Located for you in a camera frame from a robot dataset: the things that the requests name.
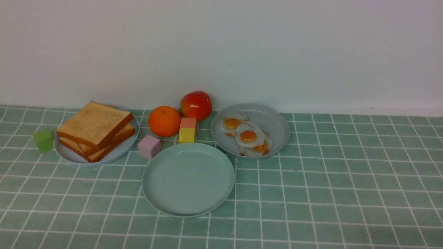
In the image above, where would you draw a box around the pink top cube block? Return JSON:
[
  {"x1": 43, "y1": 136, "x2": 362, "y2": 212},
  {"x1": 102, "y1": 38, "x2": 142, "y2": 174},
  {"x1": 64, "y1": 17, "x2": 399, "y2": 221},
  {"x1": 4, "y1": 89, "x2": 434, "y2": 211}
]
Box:
[{"x1": 179, "y1": 118, "x2": 198, "y2": 130}]

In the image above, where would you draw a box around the green cube block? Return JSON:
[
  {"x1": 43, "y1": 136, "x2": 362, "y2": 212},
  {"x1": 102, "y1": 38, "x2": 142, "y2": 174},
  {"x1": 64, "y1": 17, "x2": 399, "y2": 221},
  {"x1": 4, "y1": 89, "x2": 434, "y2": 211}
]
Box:
[{"x1": 33, "y1": 129, "x2": 54, "y2": 153}]

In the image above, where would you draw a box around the light blue bread plate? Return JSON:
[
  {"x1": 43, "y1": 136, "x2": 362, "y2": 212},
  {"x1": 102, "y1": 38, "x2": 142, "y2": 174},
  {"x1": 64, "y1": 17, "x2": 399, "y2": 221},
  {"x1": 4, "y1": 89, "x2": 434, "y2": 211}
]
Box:
[{"x1": 54, "y1": 116, "x2": 140, "y2": 166}]

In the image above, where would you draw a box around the orange fruit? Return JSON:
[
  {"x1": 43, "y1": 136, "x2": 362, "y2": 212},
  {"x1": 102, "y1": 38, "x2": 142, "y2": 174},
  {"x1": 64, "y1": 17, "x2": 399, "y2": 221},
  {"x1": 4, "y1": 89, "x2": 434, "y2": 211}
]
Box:
[{"x1": 147, "y1": 105, "x2": 182, "y2": 137}]

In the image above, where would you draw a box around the grey egg plate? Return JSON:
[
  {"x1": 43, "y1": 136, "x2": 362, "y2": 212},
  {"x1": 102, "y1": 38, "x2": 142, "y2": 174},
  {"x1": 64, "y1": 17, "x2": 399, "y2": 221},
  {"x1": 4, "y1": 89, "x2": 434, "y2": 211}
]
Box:
[{"x1": 210, "y1": 103, "x2": 290, "y2": 159}]

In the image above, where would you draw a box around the pink cube block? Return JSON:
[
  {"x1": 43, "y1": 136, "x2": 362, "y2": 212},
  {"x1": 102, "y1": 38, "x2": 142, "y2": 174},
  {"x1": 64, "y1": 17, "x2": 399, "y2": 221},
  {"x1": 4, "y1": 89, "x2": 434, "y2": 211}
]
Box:
[
  {"x1": 137, "y1": 135, "x2": 161, "y2": 159},
  {"x1": 179, "y1": 118, "x2": 198, "y2": 130}
]

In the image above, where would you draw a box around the yellow bottom cube block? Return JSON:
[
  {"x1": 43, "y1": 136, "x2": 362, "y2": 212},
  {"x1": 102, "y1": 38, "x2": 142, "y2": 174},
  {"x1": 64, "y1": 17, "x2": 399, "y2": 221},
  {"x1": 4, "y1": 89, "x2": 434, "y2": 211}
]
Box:
[{"x1": 179, "y1": 128, "x2": 197, "y2": 144}]

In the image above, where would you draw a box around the green centre plate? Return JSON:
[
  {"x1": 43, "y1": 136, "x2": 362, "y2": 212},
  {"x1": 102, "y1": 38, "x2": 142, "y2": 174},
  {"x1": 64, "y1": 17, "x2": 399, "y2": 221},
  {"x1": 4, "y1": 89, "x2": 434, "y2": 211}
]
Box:
[{"x1": 142, "y1": 143, "x2": 235, "y2": 218}]

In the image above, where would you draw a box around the fried egg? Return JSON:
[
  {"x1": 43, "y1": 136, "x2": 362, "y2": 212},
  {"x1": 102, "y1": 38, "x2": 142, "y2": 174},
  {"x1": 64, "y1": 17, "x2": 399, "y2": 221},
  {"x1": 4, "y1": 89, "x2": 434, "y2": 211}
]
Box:
[
  {"x1": 219, "y1": 111, "x2": 249, "y2": 137},
  {"x1": 239, "y1": 133, "x2": 273, "y2": 157},
  {"x1": 234, "y1": 121, "x2": 265, "y2": 148}
]

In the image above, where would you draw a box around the red tomato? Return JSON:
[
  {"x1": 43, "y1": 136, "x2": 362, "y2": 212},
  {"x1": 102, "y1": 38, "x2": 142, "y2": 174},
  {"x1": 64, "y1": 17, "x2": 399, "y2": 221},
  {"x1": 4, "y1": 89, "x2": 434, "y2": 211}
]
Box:
[{"x1": 180, "y1": 91, "x2": 212, "y2": 122}]

